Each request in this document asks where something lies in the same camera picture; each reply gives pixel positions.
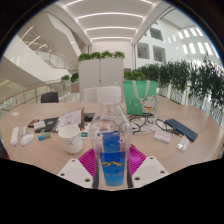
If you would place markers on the green tote bag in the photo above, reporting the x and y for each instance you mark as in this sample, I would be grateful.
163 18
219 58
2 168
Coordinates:
140 96

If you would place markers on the white computer mouse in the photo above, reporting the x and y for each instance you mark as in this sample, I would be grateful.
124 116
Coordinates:
27 139

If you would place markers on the small black case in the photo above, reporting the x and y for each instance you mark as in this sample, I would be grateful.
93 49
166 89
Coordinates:
89 117

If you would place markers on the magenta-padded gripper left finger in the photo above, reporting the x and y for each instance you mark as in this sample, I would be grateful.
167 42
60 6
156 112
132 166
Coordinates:
75 171

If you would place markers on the white cabinet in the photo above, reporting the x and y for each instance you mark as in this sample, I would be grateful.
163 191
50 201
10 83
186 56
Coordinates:
101 75

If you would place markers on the ceiling light strips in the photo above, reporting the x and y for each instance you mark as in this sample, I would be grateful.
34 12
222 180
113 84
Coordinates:
110 28

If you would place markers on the small blue-green tube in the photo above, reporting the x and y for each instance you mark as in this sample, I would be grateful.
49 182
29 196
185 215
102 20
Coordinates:
44 136

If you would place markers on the white card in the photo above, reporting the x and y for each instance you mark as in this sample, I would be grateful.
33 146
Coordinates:
39 125

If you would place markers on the small white charger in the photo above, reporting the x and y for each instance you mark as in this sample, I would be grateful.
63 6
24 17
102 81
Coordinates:
24 130

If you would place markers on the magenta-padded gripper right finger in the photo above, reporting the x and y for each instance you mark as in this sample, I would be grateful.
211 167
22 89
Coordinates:
150 170

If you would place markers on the white mug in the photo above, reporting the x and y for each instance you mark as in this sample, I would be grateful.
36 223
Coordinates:
70 140

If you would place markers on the black folder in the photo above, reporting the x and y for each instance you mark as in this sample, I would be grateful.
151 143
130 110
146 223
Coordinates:
51 124

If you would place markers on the green plants on cabinet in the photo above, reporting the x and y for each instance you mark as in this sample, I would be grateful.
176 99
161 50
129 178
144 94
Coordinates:
101 55

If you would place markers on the small dark red box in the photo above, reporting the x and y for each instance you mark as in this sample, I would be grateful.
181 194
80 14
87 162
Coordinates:
33 123

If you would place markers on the clear blue-labelled water bottle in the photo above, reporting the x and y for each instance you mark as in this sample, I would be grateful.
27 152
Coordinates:
111 140

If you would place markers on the small printed card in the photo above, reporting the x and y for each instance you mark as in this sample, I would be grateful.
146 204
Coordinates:
84 134

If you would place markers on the green hedge planter row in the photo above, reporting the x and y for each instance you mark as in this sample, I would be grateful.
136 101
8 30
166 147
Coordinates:
186 78

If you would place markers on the potted green plants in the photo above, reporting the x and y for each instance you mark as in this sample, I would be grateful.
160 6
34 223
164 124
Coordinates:
74 77

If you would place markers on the dark blue keyboard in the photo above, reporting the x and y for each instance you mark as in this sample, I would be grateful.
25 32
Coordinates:
181 129

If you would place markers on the black office chair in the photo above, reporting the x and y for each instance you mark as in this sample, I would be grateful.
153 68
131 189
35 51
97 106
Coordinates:
49 97

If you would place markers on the white paper sheet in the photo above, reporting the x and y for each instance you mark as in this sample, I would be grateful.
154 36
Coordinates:
15 113

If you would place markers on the wood-topped glass railing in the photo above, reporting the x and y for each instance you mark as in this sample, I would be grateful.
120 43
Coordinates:
26 95

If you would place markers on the flat white box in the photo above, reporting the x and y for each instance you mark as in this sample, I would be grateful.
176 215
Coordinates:
162 136

